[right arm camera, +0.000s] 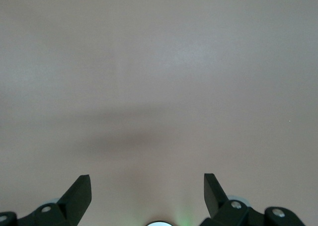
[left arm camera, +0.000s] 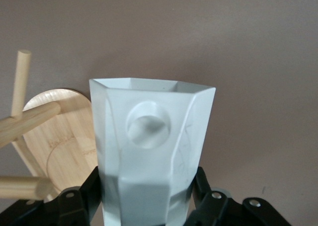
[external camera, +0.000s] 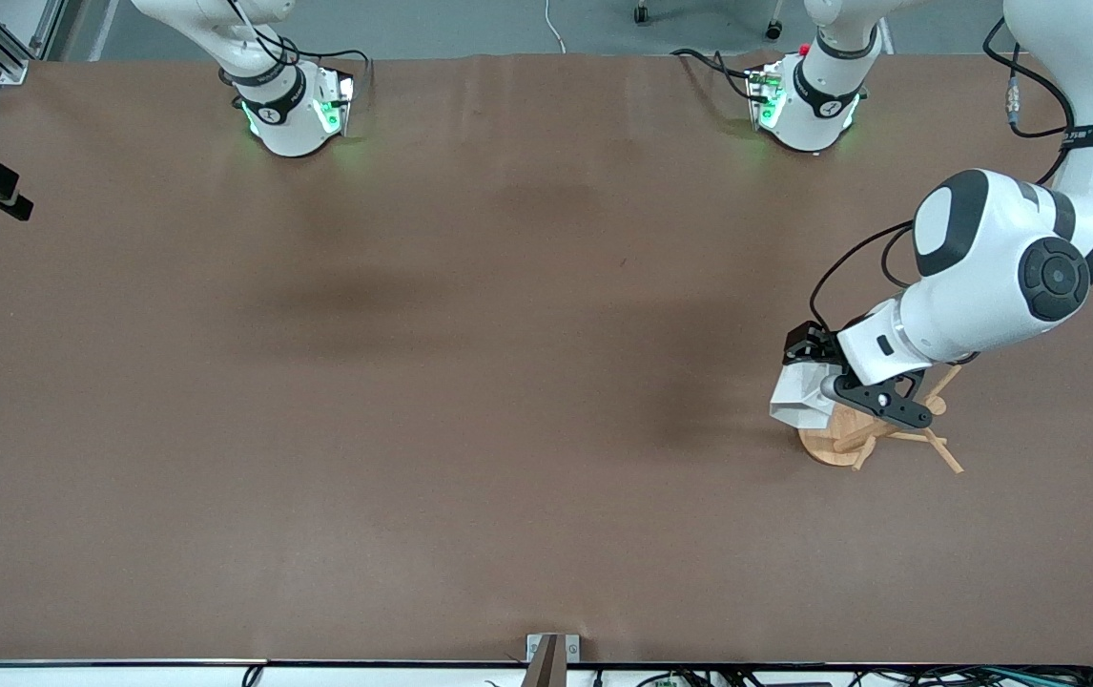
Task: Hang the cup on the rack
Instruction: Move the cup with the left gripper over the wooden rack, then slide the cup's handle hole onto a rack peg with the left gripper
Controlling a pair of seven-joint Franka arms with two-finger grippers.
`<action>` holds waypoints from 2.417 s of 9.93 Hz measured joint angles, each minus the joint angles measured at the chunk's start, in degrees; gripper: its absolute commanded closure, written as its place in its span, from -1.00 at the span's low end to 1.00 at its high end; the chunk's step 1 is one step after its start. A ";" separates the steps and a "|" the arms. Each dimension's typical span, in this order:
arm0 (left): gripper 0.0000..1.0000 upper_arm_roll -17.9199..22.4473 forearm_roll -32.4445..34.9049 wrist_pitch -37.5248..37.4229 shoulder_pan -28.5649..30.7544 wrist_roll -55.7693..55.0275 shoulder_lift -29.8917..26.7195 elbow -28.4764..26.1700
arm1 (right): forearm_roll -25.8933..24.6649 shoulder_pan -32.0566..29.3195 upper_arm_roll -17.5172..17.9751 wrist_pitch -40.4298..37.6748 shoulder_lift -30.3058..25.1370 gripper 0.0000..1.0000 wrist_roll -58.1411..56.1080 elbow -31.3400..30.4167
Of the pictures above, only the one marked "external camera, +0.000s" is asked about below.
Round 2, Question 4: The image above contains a black right arm base cable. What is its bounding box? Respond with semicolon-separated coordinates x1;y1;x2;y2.
217;0;373;89

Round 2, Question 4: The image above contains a white faceted cup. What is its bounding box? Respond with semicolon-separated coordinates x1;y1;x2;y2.
768;360;839;431

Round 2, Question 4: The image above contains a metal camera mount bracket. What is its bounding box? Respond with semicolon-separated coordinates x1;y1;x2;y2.
526;633;582;687

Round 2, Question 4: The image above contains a black left arm base cable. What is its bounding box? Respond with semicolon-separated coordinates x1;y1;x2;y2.
670;47;759;102

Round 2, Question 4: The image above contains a black arm base cable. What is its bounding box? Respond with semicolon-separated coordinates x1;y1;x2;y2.
670;47;759;102
217;0;373;89

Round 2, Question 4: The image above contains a brown table cover sheet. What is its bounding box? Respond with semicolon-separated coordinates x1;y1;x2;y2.
0;52;1093;665

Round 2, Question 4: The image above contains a wooden cup rack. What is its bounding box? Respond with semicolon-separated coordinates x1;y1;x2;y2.
796;364;965;475

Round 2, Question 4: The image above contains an aluminium frame profile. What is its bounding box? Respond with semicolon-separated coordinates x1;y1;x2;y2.
0;0;68;85

